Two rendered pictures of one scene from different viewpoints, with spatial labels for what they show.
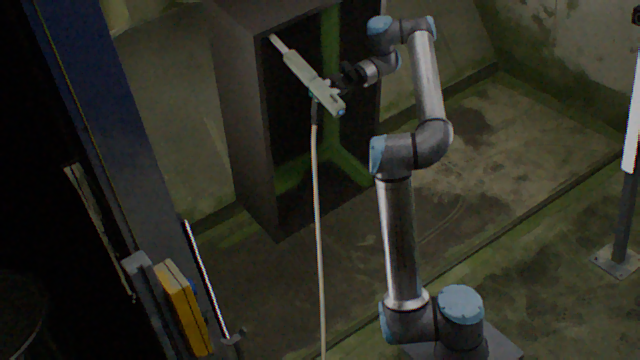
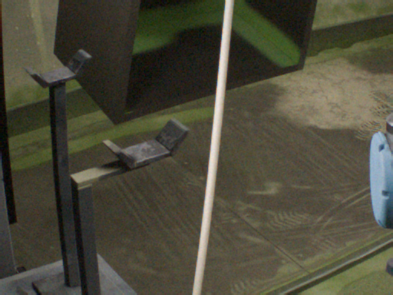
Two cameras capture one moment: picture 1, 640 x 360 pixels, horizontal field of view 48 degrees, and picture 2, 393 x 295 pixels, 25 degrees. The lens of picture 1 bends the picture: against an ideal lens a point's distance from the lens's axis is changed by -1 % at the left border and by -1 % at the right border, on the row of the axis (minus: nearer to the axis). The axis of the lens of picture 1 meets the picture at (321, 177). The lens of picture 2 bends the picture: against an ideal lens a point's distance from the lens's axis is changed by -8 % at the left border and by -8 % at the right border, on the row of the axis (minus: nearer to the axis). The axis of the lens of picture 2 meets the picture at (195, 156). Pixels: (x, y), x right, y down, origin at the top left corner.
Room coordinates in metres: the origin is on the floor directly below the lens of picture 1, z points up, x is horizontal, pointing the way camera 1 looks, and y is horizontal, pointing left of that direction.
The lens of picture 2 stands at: (0.45, 0.29, 1.54)
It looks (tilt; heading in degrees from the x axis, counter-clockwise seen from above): 31 degrees down; 354
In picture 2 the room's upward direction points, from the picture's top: 1 degrees clockwise
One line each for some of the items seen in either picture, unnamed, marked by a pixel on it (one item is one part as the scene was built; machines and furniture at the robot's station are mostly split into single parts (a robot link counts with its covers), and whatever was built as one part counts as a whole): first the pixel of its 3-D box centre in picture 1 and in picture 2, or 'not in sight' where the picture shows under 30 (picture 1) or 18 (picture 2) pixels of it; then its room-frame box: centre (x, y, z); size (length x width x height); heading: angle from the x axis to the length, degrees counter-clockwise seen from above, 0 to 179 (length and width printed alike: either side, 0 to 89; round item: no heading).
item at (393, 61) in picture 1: (382, 63); not in sight; (2.28, -0.30, 1.40); 0.12 x 0.09 x 0.10; 121
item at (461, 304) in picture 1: (458, 315); not in sight; (1.53, -0.37, 0.83); 0.17 x 0.15 x 0.18; 82
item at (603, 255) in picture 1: (617, 260); not in sight; (2.34, -1.37, 0.01); 0.20 x 0.20 x 0.01; 28
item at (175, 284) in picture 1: (183, 310); not in sight; (1.24, 0.40, 1.42); 0.12 x 0.06 x 0.26; 28
